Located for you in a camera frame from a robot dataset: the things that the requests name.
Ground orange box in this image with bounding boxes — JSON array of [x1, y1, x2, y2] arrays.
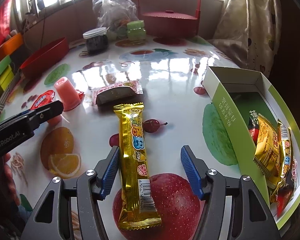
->
[[0, 33, 24, 61]]

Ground yellow pastry packet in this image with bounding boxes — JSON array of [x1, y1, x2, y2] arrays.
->
[[254, 114, 281, 189]]

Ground red lid jelly cup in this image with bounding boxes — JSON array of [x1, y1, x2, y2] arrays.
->
[[31, 90, 62, 126]]

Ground red brown candy wrapper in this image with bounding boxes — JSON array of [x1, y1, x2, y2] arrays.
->
[[248, 117, 259, 145]]

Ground green white cardboard box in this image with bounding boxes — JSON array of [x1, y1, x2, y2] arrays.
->
[[203, 67, 300, 229]]

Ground red snack bag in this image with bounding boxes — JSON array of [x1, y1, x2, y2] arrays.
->
[[0, 0, 13, 46]]

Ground red oval tray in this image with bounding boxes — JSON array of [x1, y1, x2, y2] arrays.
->
[[20, 37, 69, 80]]

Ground green yellow stacked boxes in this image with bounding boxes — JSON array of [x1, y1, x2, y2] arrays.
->
[[0, 55, 17, 97]]

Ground long gold snack bar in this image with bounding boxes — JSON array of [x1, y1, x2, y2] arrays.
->
[[114, 102, 162, 231], [270, 119, 294, 203]]

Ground overturned pink jelly cup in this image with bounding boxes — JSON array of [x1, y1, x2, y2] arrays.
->
[[54, 76, 84, 111]]

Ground red lidded basket with handle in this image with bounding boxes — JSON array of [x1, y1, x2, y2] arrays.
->
[[137, 0, 201, 38]]

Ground dark jar white lid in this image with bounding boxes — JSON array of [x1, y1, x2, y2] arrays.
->
[[83, 27, 109, 55]]

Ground green glass jar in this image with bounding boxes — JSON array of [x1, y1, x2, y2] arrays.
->
[[127, 20, 146, 41]]

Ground cream patterned curtain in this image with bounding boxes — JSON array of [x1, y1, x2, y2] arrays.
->
[[209, 0, 282, 77]]

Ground clear plastic bag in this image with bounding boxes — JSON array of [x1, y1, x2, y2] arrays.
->
[[93, 0, 138, 41]]

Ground white red candy wrapper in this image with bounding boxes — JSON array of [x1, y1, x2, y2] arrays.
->
[[290, 158, 298, 183]]

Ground person's left hand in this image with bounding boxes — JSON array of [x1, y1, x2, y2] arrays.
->
[[0, 153, 20, 206]]

